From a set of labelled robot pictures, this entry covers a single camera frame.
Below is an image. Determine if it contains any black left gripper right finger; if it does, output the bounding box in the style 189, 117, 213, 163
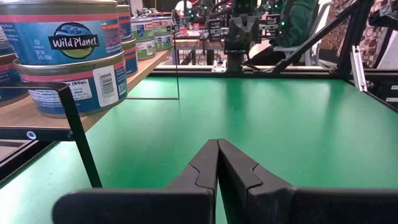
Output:
217, 139, 398, 224

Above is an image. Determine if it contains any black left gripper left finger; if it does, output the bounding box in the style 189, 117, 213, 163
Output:
52, 139, 219, 224

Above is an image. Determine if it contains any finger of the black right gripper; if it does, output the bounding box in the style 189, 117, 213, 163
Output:
224, 16, 244, 53
243, 15, 260, 53

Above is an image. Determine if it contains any Bumble Bee tuna can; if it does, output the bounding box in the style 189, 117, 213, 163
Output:
136, 37, 157, 62
130, 17, 155, 43
154, 32, 175, 52
152, 16, 174, 37

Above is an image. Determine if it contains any wooden background table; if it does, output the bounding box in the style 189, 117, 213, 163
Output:
174, 29, 226, 66

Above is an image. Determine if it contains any person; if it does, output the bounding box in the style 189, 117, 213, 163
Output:
175, 0, 193, 17
251, 0, 318, 66

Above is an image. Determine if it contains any white chair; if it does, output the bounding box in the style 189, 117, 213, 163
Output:
272, 0, 333, 67

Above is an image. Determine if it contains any green table mat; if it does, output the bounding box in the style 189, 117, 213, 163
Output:
0, 77, 398, 224

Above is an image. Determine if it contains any brown patterned cloth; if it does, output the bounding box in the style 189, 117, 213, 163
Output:
320, 0, 398, 69

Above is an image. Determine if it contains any silver metal bracket strip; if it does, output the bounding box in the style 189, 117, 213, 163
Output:
350, 45, 368, 93

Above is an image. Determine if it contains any small wooden shelf black frame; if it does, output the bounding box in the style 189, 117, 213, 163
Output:
0, 30, 180, 189

